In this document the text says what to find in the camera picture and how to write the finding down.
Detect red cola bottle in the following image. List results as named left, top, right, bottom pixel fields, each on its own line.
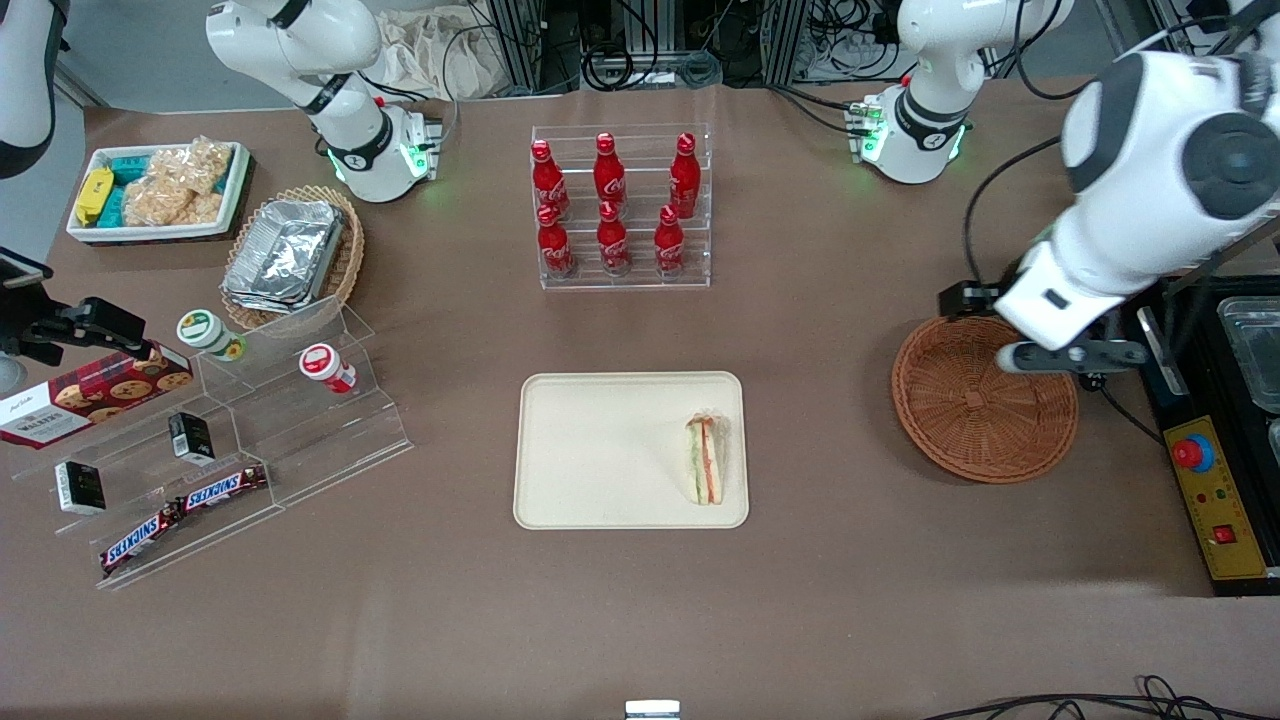
left=530, top=139, right=569, bottom=219
left=596, top=201, right=631, bottom=276
left=537, top=205, right=576, bottom=279
left=654, top=205, right=687, bottom=276
left=669, top=132, right=701, bottom=219
left=593, top=132, right=627, bottom=209

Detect black floor cables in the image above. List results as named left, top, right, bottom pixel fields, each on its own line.
left=920, top=675, right=1280, bottom=720

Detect plastic triangle sandwich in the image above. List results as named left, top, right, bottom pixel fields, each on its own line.
left=684, top=410, right=729, bottom=506

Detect beige plastic tray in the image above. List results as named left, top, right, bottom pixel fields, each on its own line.
left=513, top=371, right=750, bottom=530

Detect yellow snack packet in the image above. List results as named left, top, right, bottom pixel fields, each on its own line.
left=75, top=168, right=114, bottom=227

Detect stacked aluminium foil containers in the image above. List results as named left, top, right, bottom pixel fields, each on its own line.
left=222, top=198, right=347, bottom=314

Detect yellow control panel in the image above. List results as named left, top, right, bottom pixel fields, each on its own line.
left=1162, top=415, right=1272, bottom=582

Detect aluminium frame post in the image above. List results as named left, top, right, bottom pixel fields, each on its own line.
left=487, top=0, right=546, bottom=96
left=765, top=0, right=811, bottom=86

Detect clear glass container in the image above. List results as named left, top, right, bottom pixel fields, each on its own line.
left=1216, top=297, right=1280, bottom=414

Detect red lid snack cup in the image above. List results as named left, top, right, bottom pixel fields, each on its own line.
left=299, top=343, right=358, bottom=395

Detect black power cable with plug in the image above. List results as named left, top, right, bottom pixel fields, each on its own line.
left=1075, top=372, right=1168, bottom=448

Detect green lid snack cup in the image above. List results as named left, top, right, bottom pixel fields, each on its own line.
left=177, top=309, right=248, bottom=362

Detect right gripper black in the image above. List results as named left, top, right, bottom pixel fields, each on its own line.
left=0, top=248, right=147, bottom=367

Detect small black box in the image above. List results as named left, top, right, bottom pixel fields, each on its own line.
left=55, top=460, right=107, bottom=516
left=168, top=411, right=215, bottom=467

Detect white rectangular snack bin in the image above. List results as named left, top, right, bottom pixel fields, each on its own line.
left=66, top=141, right=253, bottom=245

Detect red tartan cookie box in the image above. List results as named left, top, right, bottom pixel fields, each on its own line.
left=0, top=343, right=195, bottom=450

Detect round brown wicker basket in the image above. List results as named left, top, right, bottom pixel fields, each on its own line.
left=891, top=312, right=1079, bottom=485

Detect crumpled beige cloth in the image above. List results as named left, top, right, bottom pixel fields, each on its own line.
left=375, top=8, right=513, bottom=101

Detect clear acrylic bottle rack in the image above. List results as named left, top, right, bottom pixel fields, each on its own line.
left=530, top=123, right=712, bottom=292

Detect black cable bundle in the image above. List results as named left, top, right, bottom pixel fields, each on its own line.
left=545, top=0, right=766, bottom=91

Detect clear acrylic stepped display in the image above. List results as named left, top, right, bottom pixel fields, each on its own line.
left=10, top=294, right=414, bottom=591

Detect black appliance housing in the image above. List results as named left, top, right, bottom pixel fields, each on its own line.
left=1135, top=275, right=1280, bottom=598

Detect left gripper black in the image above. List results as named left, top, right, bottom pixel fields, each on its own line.
left=938, top=281, right=1003, bottom=320

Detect oval tan wicker basket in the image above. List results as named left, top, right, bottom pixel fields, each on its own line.
left=221, top=185, right=366, bottom=332

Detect clear rice cracker bag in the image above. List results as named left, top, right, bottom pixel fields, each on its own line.
left=125, top=175, right=226, bottom=227
left=150, top=137, right=234, bottom=196

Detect brown snickers bar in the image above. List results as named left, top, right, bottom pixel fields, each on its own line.
left=180, top=464, right=270, bottom=512
left=99, top=503, right=187, bottom=577

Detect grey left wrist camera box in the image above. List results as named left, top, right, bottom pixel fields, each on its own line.
left=997, top=340, right=1149, bottom=375

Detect silver metal handle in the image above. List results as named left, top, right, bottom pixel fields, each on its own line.
left=1137, top=305, right=1187, bottom=403

